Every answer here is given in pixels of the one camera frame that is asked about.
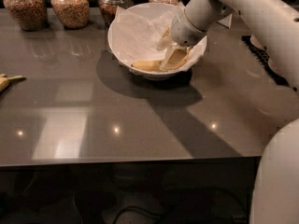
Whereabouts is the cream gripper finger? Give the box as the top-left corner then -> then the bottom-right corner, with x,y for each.
156,28 -> 173,51
160,45 -> 190,71

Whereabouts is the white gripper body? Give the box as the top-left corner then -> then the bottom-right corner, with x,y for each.
170,10 -> 206,47

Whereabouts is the yellow banana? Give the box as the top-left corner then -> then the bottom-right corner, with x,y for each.
132,61 -> 161,72

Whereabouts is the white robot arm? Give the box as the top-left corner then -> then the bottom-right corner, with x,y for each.
157,0 -> 299,224

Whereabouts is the white bowl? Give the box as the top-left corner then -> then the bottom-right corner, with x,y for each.
107,2 -> 207,81

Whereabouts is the banana at left edge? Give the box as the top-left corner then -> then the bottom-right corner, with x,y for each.
0,74 -> 25,92

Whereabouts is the white paper liner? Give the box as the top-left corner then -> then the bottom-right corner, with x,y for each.
111,2 -> 203,73

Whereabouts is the white card stand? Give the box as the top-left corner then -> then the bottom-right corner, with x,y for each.
217,14 -> 233,29

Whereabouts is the black rubber mat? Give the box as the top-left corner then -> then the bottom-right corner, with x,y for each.
241,35 -> 289,87

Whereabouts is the stack of white plates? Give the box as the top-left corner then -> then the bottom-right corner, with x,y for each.
268,59 -> 283,77

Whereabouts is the glass jar far left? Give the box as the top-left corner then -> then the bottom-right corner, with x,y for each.
3,0 -> 48,31

